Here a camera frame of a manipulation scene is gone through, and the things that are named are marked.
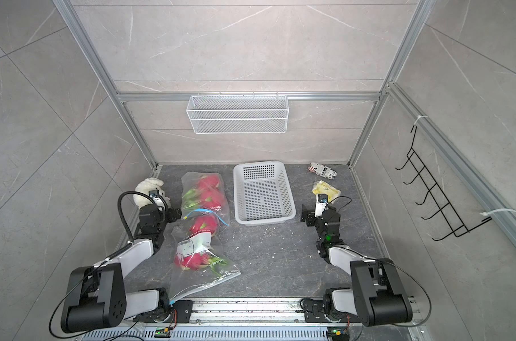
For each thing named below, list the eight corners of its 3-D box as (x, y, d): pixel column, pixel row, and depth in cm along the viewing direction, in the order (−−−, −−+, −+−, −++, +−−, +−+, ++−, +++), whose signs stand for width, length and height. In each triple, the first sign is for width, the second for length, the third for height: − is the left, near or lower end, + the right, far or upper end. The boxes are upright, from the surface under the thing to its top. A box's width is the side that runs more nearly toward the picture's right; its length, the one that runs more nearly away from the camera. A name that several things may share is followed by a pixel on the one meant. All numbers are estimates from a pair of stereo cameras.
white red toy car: (307, 170, 118) (307, 167, 116) (311, 163, 122) (312, 160, 120) (334, 181, 113) (335, 178, 111) (338, 174, 117) (339, 170, 115)
